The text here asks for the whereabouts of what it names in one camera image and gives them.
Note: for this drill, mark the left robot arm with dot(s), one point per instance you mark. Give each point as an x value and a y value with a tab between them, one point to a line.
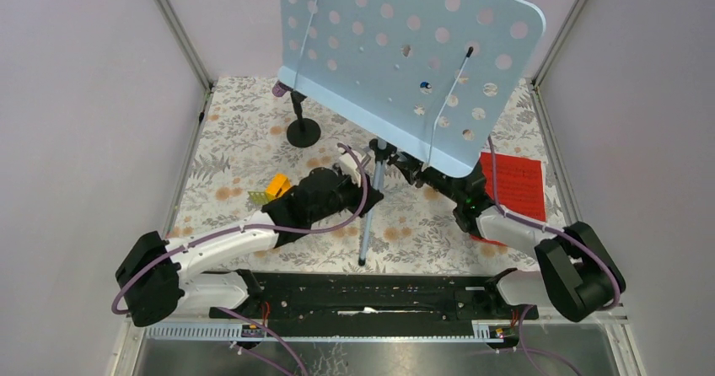
160	278

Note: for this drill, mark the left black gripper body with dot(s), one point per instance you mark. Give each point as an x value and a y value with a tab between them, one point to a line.
350	194

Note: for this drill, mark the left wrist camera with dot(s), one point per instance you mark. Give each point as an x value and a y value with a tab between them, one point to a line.
351	164

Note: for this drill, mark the red sheet music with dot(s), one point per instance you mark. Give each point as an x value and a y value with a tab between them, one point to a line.
520	188

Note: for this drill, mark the light blue music stand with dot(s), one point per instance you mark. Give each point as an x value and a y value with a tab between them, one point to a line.
430	77

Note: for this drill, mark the yellow-green transparent piece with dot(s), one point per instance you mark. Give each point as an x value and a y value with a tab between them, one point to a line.
259	198

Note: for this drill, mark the grey cable duct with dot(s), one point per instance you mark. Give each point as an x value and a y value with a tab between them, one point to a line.
341	329

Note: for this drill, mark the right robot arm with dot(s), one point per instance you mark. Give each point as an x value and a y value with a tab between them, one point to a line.
576	274

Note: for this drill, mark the orange toy block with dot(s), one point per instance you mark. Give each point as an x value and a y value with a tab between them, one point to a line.
278	186

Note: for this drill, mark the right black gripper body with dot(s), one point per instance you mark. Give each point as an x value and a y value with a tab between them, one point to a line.
423	174

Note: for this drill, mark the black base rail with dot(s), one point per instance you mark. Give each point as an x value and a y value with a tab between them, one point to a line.
297	297

